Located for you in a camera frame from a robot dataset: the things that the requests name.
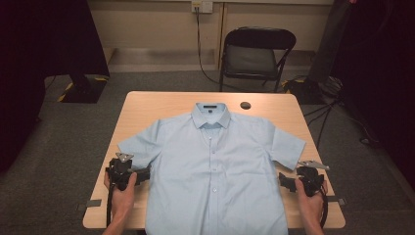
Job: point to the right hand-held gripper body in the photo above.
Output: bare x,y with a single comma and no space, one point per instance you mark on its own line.
310,181

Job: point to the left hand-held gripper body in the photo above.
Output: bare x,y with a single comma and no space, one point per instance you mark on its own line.
119,169

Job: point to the light blue short-sleeved shirt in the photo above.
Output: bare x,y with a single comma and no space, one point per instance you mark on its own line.
212,182

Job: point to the person's right hand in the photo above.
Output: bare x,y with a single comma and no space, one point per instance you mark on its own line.
310,204

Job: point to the person's left hand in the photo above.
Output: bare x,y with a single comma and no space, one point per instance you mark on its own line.
122,200

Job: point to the grey tape strip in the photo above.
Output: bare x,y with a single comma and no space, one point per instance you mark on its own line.
91,203
337,200

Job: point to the black round table grommet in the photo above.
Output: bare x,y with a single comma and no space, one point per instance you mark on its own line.
245,105

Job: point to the black stand base yellow tape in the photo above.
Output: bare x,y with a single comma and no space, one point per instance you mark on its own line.
83,93

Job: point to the black folding chair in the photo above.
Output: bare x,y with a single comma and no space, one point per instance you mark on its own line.
254,58

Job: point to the black curtain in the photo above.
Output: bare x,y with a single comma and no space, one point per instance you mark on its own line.
381,71
36,65

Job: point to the grey upright panel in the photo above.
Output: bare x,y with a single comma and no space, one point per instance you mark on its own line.
328,42

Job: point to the white wall socket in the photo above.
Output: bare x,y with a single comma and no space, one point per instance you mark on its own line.
202,6

